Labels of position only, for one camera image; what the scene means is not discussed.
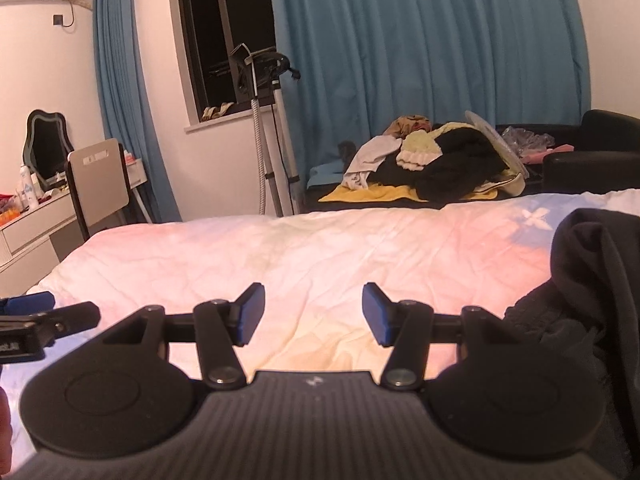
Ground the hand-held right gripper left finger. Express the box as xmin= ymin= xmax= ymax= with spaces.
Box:
xmin=102 ymin=282 xmax=267 ymax=390

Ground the wide blue curtain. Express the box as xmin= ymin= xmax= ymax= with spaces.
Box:
xmin=267 ymin=0 xmax=592 ymax=212

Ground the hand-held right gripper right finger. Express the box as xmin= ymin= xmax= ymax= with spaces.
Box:
xmin=361 ymin=282 xmax=507 ymax=390

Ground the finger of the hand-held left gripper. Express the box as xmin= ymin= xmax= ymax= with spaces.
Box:
xmin=0 ymin=291 xmax=56 ymax=315
xmin=31 ymin=301 xmax=102 ymax=336

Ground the yellow towel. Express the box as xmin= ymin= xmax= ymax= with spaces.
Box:
xmin=318 ymin=167 xmax=527 ymax=205

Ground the pink white bed blanket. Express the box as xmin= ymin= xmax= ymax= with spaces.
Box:
xmin=0 ymin=188 xmax=640 ymax=467

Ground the grey chair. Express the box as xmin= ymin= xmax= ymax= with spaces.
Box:
xmin=66 ymin=140 xmax=151 ymax=239

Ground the dark window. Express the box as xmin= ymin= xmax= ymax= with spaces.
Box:
xmin=174 ymin=0 xmax=279 ymax=134

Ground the blue folded cloth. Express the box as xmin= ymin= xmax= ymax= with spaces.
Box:
xmin=307 ymin=163 xmax=347 ymax=189

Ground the brown cloth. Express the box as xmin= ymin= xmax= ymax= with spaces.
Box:
xmin=383 ymin=114 xmax=432 ymax=139

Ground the cream knit garment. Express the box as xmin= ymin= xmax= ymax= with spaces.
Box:
xmin=395 ymin=130 xmax=444 ymax=172

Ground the white dressing table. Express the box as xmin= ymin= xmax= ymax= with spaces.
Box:
xmin=0 ymin=157 xmax=149 ymax=274

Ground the beige cloth on windowsill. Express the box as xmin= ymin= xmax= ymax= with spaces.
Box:
xmin=199 ymin=102 xmax=234 ymax=122

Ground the clear plastic cover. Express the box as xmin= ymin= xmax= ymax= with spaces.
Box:
xmin=464 ymin=109 xmax=529 ymax=179

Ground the narrow blue curtain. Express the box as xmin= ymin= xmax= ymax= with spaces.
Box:
xmin=92 ymin=0 xmax=184 ymax=224

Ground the crumpled clear plastic bag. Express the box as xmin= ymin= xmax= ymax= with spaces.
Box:
xmin=500 ymin=125 xmax=557 ymax=164

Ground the white cloth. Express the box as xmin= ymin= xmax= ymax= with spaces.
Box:
xmin=342 ymin=137 xmax=404 ymax=192

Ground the black knit garment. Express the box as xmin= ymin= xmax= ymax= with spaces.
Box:
xmin=501 ymin=207 xmax=640 ymax=480

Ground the black sofa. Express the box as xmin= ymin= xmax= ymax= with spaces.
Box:
xmin=300 ymin=108 xmax=640 ymax=214

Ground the black framed mirror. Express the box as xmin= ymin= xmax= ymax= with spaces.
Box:
xmin=22 ymin=108 xmax=76 ymax=192

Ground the garment steamer stand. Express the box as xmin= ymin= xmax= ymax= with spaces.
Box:
xmin=229 ymin=43 xmax=304 ymax=217

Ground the pile of black clothes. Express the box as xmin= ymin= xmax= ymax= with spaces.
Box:
xmin=374 ymin=128 xmax=514 ymax=202

